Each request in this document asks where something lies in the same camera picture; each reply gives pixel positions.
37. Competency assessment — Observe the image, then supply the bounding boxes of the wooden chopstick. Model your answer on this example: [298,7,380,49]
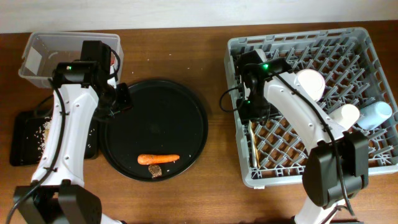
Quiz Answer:
[248,121,257,167]

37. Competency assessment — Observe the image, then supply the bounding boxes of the pink plastic bowl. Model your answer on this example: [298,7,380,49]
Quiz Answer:
[297,69,326,102]

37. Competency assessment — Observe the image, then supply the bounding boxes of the rice and peanut scraps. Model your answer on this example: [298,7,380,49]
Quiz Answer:
[34,116,98,158]

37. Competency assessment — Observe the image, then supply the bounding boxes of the small white cup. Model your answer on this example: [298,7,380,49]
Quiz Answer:
[329,104,360,130]

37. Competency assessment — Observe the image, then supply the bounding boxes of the light blue plastic cup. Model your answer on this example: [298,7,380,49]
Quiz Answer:
[357,101,392,130]

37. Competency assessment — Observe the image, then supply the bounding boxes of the grey plate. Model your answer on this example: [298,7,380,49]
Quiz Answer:
[255,49,267,62]

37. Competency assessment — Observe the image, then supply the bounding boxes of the white plastic fork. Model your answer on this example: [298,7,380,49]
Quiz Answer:
[250,125,260,169]

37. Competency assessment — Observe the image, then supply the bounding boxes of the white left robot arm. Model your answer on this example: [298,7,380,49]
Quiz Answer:
[6,40,132,223]

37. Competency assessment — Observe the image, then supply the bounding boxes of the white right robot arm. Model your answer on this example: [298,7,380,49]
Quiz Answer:
[224,50,369,223]

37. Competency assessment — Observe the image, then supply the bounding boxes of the clear plastic waste bin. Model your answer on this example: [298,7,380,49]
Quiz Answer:
[18,32,124,88]

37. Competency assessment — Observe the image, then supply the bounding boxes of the grey dishwasher rack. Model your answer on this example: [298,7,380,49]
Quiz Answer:
[224,27,397,189]

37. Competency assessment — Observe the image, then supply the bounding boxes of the round black serving tray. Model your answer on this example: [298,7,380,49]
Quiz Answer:
[98,79,208,182]

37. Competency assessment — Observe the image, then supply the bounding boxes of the orange carrot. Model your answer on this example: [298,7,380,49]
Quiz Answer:
[137,154,180,165]

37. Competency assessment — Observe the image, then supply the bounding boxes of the brown food scrap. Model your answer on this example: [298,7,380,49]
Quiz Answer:
[148,164,162,179]

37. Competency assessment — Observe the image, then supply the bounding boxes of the black rectangular tray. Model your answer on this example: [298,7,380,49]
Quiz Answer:
[9,108,100,167]

